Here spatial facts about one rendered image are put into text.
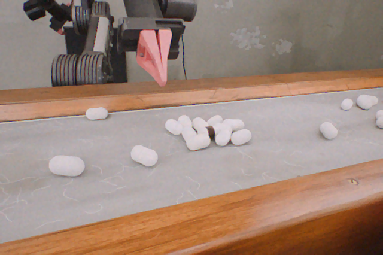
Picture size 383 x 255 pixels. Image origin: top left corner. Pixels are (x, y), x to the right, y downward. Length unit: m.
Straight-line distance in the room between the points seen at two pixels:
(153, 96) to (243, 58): 2.28
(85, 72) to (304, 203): 0.61
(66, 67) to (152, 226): 0.59
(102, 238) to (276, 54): 2.82
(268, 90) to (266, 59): 2.26
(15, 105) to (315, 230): 0.47
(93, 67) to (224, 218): 0.59
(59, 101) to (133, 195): 0.28
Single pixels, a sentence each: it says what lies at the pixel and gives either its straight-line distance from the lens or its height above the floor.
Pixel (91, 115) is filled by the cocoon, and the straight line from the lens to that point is 0.48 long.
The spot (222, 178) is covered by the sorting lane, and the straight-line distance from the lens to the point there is 0.33.
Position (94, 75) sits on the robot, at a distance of 0.74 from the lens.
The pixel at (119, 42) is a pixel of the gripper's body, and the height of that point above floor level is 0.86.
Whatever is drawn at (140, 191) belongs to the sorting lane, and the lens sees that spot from 0.30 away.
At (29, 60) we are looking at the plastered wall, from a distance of 2.50.
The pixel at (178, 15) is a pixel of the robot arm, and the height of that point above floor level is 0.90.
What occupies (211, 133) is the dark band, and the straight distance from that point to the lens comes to 0.40.
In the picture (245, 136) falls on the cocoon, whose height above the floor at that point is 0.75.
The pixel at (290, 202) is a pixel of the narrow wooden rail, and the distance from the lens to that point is 0.27.
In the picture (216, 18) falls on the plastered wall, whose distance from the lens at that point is 2.62.
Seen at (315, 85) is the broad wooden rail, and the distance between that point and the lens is 0.75.
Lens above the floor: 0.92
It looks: 23 degrees down
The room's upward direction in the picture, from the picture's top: 2 degrees clockwise
